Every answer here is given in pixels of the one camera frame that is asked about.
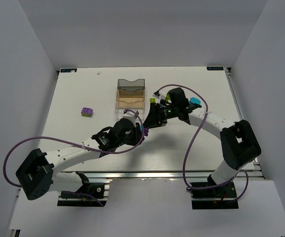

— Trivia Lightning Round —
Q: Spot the purple lego brick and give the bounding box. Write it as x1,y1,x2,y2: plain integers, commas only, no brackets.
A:
142,128,149,137

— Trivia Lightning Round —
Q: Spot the purple and green lego stack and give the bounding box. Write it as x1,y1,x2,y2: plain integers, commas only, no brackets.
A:
81,107,93,117

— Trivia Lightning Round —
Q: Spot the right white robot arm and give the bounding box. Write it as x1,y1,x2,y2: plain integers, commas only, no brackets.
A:
143,85,261,190

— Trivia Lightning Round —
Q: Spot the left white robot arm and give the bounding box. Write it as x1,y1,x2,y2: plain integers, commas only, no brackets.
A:
16,118,143,200

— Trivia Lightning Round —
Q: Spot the clear transparent container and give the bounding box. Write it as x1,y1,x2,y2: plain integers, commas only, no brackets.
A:
115,101,145,119

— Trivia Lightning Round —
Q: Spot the grey transparent container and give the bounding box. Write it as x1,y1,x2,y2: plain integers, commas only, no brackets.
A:
117,79,145,92

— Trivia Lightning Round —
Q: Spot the right corner label sticker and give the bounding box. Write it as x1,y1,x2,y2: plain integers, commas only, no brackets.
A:
206,66,224,71

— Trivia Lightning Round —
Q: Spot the corner label sticker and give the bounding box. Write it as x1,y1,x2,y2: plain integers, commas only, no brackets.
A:
60,68,77,73
206,66,224,71

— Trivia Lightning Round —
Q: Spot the left corner label sticker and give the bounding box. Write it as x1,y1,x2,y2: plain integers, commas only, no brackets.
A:
60,68,77,73

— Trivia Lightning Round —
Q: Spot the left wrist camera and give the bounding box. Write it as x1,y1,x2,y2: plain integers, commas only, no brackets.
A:
122,110,139,124

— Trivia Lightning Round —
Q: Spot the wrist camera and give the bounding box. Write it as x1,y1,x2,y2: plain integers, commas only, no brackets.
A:
122,110,139,124
153,91,165,100

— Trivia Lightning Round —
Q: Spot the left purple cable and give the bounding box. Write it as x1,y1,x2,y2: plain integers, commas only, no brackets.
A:
4,110,145,187

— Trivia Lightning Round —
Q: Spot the purple cable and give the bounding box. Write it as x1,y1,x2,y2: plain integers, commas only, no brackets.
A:
4,110,145,187
157,84,249,203

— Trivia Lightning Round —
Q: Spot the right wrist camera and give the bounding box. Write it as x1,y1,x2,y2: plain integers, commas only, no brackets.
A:
153,91,165,100

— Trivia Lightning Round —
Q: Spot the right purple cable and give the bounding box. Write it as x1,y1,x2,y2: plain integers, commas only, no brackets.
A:
157,84,249,203

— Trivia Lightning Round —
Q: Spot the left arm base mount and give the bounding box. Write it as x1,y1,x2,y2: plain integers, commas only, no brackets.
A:
57,171,107,207

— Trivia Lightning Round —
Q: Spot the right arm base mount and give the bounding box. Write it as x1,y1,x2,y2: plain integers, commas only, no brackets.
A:
186,181,239,210

